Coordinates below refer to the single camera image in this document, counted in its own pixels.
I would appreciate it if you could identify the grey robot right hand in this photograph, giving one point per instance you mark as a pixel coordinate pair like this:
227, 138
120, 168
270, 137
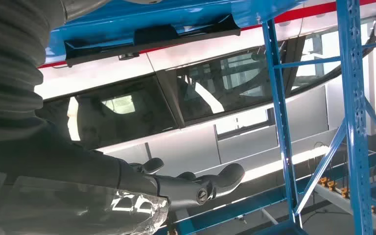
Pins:
61, 181

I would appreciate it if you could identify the white car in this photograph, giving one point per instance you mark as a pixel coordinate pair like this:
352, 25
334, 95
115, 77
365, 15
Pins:
207, 146

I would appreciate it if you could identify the blue metal shelf rack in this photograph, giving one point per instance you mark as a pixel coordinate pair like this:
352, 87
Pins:
175, 13

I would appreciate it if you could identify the small orange fitting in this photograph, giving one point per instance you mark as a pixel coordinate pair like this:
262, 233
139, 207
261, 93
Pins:
331, 185
323, 181
344, 193

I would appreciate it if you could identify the ceiling light strip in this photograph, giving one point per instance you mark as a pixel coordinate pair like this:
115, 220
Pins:
288, 162

